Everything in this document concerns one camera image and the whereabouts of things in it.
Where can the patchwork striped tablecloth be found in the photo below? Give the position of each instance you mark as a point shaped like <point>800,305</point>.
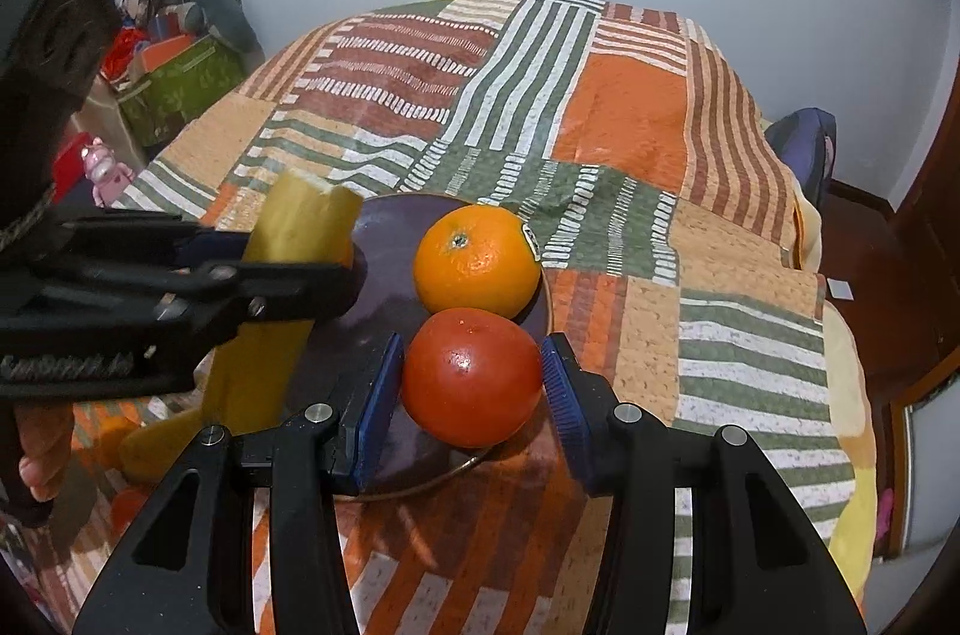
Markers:
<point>637,103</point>

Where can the blue chair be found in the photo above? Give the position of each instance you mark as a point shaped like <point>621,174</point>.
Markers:
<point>806,148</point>

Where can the orange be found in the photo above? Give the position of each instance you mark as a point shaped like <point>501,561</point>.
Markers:
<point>476,264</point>

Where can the pink toy figure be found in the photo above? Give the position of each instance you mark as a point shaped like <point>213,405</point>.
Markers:
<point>105,174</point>

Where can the orange box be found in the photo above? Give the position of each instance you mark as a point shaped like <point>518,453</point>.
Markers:
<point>161,54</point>

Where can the wooden door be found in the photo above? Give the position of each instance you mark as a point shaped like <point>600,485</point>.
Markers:
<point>926,215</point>

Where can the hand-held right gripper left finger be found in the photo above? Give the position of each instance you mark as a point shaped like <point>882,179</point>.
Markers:
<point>379,406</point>

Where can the red tomato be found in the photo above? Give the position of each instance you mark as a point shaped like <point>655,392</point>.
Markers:
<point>472,373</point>

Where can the dark purple plate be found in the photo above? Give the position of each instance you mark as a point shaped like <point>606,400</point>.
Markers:
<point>390,245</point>

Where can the yellow blanket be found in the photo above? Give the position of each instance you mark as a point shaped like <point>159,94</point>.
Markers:
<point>844,380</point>

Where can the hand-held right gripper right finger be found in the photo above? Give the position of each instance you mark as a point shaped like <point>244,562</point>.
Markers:
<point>561,406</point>

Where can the yellow banana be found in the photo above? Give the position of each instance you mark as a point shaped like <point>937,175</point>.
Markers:
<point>300,215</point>

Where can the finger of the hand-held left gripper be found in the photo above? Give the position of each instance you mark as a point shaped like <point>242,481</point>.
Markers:
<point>202,245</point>
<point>292,290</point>

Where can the green patterned box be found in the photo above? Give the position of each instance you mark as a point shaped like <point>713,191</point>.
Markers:
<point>184,80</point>

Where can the white paper slip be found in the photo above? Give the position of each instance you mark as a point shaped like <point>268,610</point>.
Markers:
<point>840,290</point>

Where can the person's left hand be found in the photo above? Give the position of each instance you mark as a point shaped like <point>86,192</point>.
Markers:
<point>46,447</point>

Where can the grey plush pillow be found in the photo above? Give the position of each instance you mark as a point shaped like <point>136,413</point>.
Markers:
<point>214,5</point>

